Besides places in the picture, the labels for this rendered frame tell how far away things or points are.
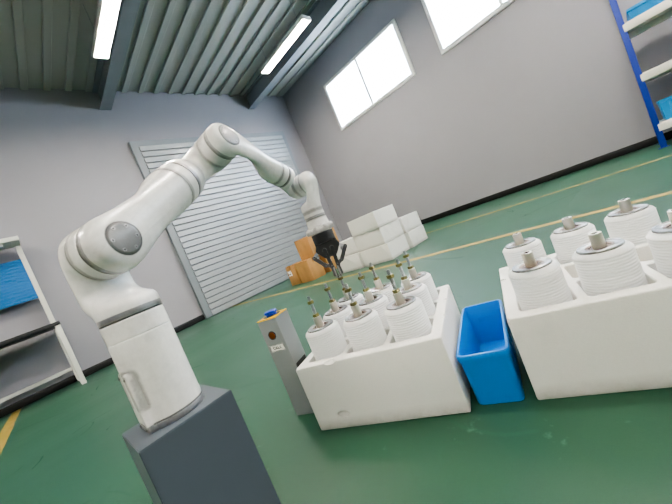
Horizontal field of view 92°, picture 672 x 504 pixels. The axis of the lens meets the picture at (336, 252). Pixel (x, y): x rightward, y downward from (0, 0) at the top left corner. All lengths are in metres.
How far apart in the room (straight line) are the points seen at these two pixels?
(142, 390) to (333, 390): 0.46
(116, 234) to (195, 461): 0.35
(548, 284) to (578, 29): 5.14
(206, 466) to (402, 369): 0.43
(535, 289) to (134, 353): 0.71
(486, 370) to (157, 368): 0.62
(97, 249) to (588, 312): 0.81
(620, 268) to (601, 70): 4.97
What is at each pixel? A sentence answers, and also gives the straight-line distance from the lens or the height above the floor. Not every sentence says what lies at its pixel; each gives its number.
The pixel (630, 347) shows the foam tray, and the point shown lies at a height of 0.08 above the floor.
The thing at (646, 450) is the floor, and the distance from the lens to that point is 0.72.
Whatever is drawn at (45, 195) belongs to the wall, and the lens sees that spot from 5.92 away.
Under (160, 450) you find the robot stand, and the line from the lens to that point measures 0.57.
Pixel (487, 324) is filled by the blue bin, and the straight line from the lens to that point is 1.06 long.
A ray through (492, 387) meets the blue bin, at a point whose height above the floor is 0.04.
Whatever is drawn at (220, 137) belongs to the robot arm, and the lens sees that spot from 0.87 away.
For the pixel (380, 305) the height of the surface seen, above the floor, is 0.24.
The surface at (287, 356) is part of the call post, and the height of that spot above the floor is 0.19.
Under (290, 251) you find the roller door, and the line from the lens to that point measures 6.76.
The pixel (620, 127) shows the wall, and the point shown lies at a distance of 5.62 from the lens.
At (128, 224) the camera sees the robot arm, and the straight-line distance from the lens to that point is 0.60.
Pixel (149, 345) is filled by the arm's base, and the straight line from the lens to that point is 0.58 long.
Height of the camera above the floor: 0.47
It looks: 3 degrees down
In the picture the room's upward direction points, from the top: 22 degrees counter-clockwise
